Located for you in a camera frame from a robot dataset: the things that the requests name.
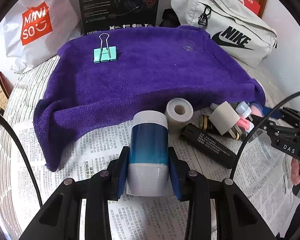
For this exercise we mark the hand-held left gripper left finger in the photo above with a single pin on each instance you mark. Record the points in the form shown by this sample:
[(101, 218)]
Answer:
[(122, 173)]

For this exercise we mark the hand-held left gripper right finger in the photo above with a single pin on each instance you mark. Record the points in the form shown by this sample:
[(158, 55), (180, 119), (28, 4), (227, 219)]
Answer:
[(174, 175)]

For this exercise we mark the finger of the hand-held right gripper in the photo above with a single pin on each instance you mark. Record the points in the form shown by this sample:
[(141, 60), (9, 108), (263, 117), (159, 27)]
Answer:
[(271, 111), (261, 122)]

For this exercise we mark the pink tube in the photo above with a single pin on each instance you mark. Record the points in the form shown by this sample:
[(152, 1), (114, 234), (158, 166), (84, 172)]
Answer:
[(243, 124)]

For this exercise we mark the pink and white small bottle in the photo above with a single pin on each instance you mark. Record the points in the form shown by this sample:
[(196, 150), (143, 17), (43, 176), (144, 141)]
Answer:
[(242, 108)]

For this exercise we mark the white charger plug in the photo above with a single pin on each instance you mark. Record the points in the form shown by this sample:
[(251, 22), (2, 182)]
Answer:
[(225, 117)]

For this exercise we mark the blue and white bottle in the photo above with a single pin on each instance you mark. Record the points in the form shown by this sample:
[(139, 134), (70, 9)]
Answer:
[(147, 142)]

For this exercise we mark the black rectangular bar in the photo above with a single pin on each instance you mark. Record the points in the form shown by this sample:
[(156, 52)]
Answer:
[(205, 145)]

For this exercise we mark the white tape roll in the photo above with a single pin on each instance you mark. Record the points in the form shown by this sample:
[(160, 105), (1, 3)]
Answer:
[(170, 116)]

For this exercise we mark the person's right hand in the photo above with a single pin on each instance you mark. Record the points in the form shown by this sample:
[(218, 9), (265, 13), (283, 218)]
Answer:
[(295, 171)]

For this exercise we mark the newspaper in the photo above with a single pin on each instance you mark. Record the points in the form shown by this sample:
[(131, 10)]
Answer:
[(102, 140)]

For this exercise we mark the black and gold lighter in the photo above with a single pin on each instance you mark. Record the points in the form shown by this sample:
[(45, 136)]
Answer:
[(204, 125)]

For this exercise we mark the white bag black logo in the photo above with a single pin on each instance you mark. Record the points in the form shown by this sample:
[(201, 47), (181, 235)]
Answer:
[(240, 22)]

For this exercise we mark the purple towel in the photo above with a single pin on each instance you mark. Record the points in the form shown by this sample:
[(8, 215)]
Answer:
[(140, 80)]

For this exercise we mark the green binder clip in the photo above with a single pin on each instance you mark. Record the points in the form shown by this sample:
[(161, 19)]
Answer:
[(105, 55)]

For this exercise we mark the black product box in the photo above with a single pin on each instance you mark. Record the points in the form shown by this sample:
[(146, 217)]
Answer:
[(102, 5)]

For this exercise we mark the white shopping bag red label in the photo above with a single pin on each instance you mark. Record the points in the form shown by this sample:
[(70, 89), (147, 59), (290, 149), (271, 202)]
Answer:
[(52, 10)]

